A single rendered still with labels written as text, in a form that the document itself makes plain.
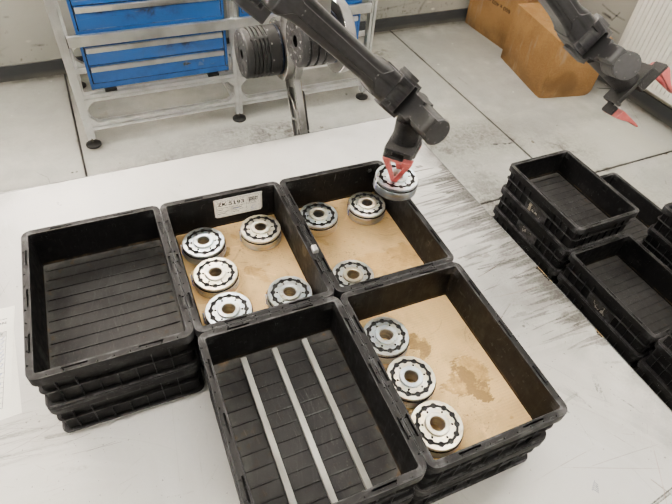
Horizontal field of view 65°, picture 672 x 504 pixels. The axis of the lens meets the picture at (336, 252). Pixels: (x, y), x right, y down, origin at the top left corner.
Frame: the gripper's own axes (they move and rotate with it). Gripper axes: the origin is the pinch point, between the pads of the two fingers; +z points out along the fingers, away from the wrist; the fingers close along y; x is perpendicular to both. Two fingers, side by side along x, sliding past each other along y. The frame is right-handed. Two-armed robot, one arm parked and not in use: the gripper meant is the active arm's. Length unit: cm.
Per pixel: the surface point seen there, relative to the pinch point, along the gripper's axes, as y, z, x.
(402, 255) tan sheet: -3.1, 21.9, -6.7
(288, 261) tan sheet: -17.3, 22.8, 18.7
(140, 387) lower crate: -59, 27, 32
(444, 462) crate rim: -56, 12, -28
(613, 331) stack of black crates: 39, 65, -79
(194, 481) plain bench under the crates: -68, 37, 15
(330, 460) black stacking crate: -59, 23, -9
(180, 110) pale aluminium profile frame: 120, 94, 146
